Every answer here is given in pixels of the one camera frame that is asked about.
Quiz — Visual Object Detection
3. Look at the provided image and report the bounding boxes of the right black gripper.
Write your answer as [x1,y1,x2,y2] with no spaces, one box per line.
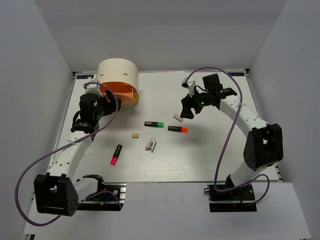
[180,86,212,120]

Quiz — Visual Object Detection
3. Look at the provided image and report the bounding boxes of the orange cap black highlighter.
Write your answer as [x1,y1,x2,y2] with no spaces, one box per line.
[167,126,189,133]

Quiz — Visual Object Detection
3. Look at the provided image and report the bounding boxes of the orange organizer drawer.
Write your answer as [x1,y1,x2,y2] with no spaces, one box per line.
[102,81,139,105]

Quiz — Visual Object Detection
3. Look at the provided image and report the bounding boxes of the green cap black highlighter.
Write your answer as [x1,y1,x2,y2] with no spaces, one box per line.
[144,121,164,128]

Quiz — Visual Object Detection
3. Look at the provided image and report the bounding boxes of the pink cap black highlighter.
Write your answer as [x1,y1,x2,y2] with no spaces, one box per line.
[110,144,123,166]

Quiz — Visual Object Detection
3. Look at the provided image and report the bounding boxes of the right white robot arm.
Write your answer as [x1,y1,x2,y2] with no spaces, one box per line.
[180,73,284,200]

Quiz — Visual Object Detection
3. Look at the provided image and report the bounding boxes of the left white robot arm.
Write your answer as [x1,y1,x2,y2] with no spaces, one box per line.
[33,90,121,217]

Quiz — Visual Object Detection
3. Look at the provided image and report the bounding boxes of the grey white eraser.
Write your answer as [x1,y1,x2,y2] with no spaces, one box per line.
[173,114,183,123]

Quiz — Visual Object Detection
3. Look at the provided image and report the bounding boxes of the cream cylindrical desk organizer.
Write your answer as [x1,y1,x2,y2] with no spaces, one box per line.
[96,58,140,111]

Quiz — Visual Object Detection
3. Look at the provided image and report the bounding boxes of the small beige eraser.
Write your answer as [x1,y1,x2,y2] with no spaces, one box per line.
[132,133,139,139]

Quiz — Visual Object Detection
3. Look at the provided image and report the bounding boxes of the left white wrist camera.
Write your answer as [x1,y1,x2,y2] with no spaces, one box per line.
[83,80,103,97]

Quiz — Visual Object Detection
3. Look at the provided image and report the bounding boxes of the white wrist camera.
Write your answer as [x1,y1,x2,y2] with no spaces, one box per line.
[83,80,103,97]
[181,78,196,97]

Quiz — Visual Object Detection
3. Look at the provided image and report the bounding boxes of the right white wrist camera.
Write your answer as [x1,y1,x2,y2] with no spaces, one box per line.
[181,78,196,97]

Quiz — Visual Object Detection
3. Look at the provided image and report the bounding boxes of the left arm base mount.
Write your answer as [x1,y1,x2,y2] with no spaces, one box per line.
[77,183,127,212]

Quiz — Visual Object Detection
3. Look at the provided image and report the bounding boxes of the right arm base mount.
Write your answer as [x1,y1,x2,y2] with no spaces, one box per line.
[203,184,257,213]

